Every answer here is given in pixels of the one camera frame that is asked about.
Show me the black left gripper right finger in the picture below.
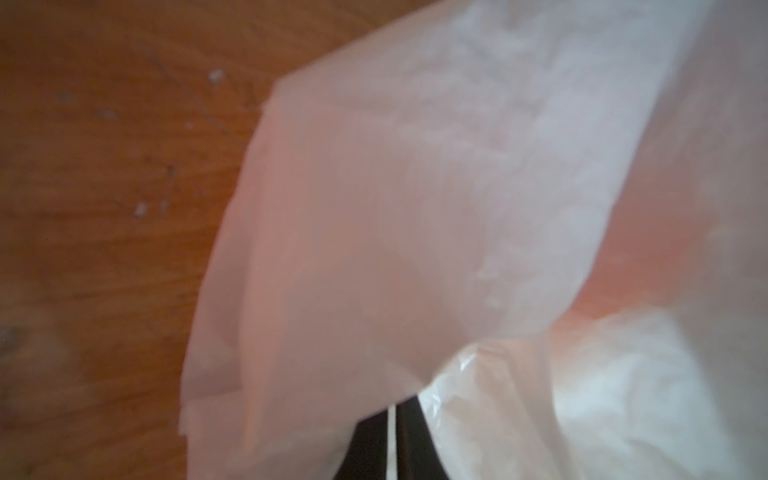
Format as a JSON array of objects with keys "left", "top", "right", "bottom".
[{"left": 395, "top": 396, "right": 449, "bottom": 480}]

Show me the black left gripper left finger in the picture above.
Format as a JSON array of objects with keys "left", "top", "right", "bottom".
[{"left": 334, "top": 410, "right": 388, "bottom": 480}]

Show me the white plastic bag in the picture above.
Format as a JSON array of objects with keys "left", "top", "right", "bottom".
[{"left": 180, "top": 1, "right": 767, "bottom": 479}]

